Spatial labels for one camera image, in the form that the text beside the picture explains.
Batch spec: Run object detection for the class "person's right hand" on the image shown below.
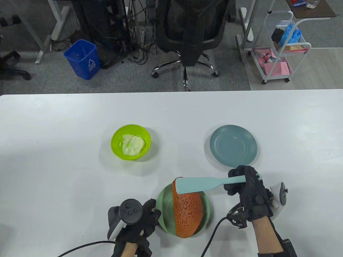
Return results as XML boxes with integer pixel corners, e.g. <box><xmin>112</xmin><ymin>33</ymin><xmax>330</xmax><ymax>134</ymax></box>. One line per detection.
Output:
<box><xmin>224</xmin><ymin>165</ymin><xmax>274</xmax><ymax>221</ymax></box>

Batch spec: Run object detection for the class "person's left hand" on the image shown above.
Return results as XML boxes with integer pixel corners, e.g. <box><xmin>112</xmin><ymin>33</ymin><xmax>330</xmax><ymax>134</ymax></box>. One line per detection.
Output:
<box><xmin>113</xmin><ymin>199</ymin><xmax>162</xmax><ymax>257</ymax></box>

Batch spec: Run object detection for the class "pale green plate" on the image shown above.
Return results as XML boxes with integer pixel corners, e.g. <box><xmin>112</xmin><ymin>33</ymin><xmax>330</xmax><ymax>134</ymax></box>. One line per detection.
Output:
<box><xmin>156</xmin><ymin>183</ymin><xmax>211</xmax><ymax>237</ymax></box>

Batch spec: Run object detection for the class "brown bread slice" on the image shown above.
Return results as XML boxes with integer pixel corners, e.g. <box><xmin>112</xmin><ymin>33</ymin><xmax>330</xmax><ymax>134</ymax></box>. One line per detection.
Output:
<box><xmin>172</xmin><ymin>177</ymin><xmax>203</xmax><ymax>238</ymax></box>

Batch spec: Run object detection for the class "teal dessert spatula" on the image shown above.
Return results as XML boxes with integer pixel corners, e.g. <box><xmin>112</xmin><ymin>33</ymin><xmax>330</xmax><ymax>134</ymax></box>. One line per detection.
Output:
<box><xmin>176</xmin><ymin>173</ymin><xmax>262</xmax><ymax>195</ymax></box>

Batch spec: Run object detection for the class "person's right forearm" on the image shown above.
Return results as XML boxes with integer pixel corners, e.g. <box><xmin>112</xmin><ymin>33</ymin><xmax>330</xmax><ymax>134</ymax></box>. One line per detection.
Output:
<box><xmin>252</xmin><ymin>216</ymin><xmax>286</xmax><ymax>257</ymax></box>

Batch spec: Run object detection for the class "person's left forearm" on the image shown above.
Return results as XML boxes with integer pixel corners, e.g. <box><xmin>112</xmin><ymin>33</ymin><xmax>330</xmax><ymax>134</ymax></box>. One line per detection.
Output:
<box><xmin>121</xmin><ymin>242</ymin><xmax>140</xmax><ymax>257</ymax></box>

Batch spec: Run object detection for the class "black and white controller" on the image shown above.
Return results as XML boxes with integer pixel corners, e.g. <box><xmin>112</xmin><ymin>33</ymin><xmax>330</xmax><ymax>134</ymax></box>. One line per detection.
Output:
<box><xmin>108</xmin><ymin>199</ymin><xmax>143</xmax><ymax>241</ymax></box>
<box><xmin>269</xmin><ymin>182</ymin><xmax>288</xmax><ymax>221</ymax></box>

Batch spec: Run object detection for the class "blue-grey plate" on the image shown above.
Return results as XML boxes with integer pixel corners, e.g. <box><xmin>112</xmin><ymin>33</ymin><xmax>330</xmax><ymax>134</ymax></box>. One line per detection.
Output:
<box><xmin>210</xmin><ymin>125</ymin><xmax>258</xmax><ymax>168</ymax></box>

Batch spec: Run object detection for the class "lime green bowl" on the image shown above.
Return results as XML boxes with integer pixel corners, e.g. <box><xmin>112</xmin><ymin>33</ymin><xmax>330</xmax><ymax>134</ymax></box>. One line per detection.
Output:
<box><xmin>111</xmin><ymin>124</ymin><xmax>151</xmax><ymax>161</ymax></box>

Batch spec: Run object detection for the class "white trolley cart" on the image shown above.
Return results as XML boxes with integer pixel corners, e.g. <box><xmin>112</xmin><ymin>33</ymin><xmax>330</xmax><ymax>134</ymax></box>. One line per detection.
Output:
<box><xmin>251</xmin><ymin>11</ymin><xmax>312</xmax><ymax>85</ymax></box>

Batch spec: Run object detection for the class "pink folder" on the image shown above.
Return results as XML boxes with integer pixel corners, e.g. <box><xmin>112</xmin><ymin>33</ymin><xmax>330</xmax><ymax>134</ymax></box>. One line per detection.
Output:
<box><xmin>264</xmin><ymin>62</ymin><xmax>290</xmax><ymax>77</ymax></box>

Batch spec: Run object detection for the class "white desk leg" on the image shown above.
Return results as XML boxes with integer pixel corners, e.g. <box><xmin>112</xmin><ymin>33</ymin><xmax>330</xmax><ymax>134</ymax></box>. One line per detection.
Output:
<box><xmin>48</xmin><ymin>0</ymin><xmax>70</xmax><ymax>40</ymax></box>
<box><xmin>239</xmin><ymin>7</ymin><xmax>254</xmax><ymax>42</ymax></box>

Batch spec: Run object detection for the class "black cloth bundle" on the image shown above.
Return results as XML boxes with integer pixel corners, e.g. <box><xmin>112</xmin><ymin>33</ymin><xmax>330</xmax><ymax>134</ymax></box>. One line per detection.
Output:
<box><xmin>271</xmin><ymin>28</ymin><xmax>284</xmax><ymax>43</ymax></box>

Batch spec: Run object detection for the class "blue plastic bag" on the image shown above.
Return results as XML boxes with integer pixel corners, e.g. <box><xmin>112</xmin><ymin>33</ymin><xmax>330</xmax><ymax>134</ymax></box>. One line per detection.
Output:
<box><xmin>279</xmin><ymin>23</ymin><xmax>302</xmax><ymax>46</ymax></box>

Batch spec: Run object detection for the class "blue trash bin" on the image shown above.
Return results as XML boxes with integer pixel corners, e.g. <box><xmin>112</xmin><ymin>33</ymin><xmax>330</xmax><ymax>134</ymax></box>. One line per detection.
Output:
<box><xmin>64</xmin><ymin>40</ymin><xmax>101</xmax><ymax>80</ymax></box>

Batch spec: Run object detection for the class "black office chair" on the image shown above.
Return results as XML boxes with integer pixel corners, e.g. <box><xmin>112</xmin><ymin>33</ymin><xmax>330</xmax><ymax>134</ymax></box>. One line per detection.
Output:
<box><xmin>151</xmin><ymin>0</ymin><xmax>236</xmax><ymax>92</ymax></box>

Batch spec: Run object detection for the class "grey metal table leg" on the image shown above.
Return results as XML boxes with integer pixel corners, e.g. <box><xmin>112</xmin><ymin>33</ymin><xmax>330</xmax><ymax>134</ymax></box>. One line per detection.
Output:
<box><xmin>16</xmin><ymin>16</ymin><xmax>53</xmax><ymax>64</ymax></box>

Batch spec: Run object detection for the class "brown side table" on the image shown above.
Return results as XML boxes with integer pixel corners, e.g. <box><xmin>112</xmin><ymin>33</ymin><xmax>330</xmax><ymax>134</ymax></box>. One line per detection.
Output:
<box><xmin>285</xmin><ymin>0</ymin><xmax>337</xmax><ymax>19</ymax></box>

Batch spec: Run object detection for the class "black chair base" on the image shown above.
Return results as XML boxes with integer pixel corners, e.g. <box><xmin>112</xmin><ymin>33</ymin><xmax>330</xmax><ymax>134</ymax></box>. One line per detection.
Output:
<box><xmin>0</xmin><ymin>15</ymin><xmax>32</xmax><ymax>81</ymax></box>

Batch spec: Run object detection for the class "black computer tower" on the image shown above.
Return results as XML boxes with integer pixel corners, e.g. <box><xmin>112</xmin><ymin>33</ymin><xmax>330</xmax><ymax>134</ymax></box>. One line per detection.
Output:
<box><xmin>74</xmin><ymin>0</ymin><xmax>126</xmax><ymax>69</ymax></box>

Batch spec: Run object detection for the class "black glove cable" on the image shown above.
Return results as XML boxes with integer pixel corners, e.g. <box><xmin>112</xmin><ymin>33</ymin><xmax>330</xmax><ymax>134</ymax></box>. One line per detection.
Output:
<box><xmin>200</xmin><ymin>205</ymin><xmax>249</xmax><ymax>257</ymax></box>
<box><xmin>58</xmin><ymin>240</ymin><xmax>116</xmax><ymax>257</ymax></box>

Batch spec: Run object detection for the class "tangle of black cables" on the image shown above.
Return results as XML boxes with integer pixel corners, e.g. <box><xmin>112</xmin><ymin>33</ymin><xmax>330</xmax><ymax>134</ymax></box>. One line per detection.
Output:
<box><xmin>122</xmin><ymin>0</ymin><xmax>160</xmax><ymax>65</ymax></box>

